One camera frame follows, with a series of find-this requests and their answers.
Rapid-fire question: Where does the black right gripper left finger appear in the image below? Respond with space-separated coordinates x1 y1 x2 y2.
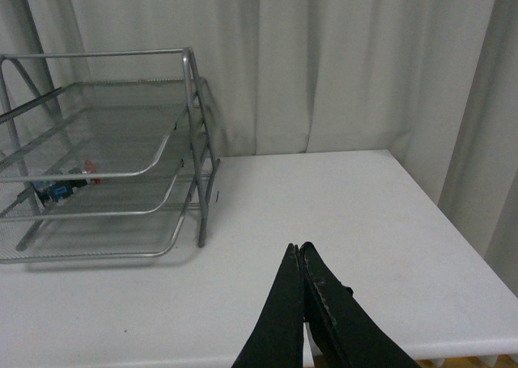
233 243 304 367

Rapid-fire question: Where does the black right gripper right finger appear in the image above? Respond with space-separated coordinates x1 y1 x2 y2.
300 242 418 367

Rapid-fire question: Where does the silver mesh tray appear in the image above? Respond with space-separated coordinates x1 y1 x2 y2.
1 78 202 183
1 133 194 222
1 177 201 264

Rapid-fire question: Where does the push button switch component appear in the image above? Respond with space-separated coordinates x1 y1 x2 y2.
32 178 101 207

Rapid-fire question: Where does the grey curtain backdrop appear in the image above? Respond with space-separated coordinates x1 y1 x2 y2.
1 0 517 290

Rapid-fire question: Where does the silver wire rack frame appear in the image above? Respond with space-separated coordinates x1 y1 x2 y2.
1 48 219 245

